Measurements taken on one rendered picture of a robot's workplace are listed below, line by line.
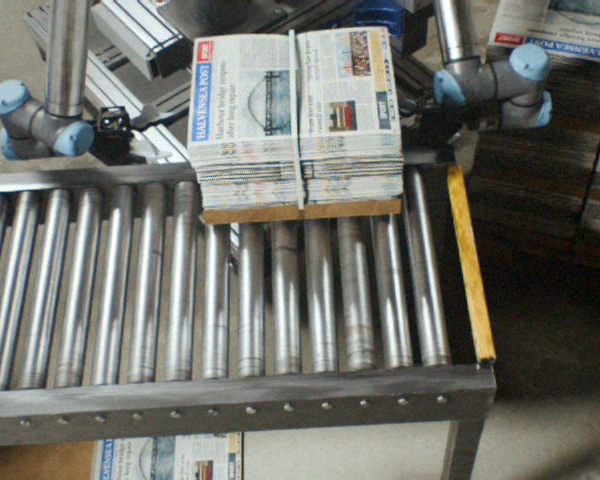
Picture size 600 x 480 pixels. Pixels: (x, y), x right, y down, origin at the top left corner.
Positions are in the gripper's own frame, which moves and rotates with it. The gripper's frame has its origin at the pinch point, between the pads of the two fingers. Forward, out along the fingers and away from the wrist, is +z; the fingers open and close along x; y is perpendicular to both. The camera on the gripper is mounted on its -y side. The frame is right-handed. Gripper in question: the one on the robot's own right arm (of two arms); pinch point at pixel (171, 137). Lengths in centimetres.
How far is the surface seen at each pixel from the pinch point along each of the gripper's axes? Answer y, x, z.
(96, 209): 2.4, -20.1, -14.0
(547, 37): 6, 15, 83
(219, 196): 11.6, -26.8, 12.0
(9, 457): -77, -37, -55
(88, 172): 3.0, -10.7, -16.2
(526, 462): -77, -49, 77
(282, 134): 26.3, -26.0, 25.0
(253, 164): 20.1, -26.9, 19.2
